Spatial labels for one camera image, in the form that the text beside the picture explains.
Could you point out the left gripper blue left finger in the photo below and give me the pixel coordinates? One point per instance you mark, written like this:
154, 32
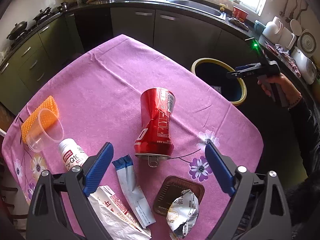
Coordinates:
97, 170

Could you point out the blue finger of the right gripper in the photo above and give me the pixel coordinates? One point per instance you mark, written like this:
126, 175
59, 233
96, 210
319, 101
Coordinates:
248, 66
238, 74

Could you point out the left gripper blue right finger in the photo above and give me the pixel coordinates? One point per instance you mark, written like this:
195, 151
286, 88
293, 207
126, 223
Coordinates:
222, 167

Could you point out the white supplement bottle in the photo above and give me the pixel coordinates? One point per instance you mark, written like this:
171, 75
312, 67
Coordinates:
72, 154

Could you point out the brown plastic tray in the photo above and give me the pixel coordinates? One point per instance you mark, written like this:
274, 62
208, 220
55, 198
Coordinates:
171, 189

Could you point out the silver snack bag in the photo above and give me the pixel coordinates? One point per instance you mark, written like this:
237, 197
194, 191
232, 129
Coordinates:
182, 214

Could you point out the red crushed soda can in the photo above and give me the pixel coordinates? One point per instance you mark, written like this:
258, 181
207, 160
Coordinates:
154, 142

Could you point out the yellow-rimmed dark trash bin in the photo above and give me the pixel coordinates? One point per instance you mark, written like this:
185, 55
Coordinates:
214, 73

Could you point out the green kitchen cabinets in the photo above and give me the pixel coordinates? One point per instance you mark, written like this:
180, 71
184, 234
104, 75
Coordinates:
181, 33

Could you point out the steel kitchen sink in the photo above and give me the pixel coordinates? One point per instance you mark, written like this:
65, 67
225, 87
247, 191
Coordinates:
204, 8

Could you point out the person right hand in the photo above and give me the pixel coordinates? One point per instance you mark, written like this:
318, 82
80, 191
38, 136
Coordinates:
292, 94

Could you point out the blue white sachet wrapper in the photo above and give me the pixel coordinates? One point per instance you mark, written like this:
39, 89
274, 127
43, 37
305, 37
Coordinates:
133, 192

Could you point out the white rice cooker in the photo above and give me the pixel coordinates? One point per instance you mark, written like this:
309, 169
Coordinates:
306, 67

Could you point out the pink floral tablecloth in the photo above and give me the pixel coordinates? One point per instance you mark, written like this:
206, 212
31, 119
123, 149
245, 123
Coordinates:
98, 96

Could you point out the red white paper carton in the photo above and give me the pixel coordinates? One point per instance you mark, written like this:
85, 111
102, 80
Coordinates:
115, 217

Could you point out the clear plastic cup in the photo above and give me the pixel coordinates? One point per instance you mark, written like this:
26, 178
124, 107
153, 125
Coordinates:
45, 131

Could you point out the black wok on stove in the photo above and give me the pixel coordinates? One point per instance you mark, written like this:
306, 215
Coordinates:
17, 30

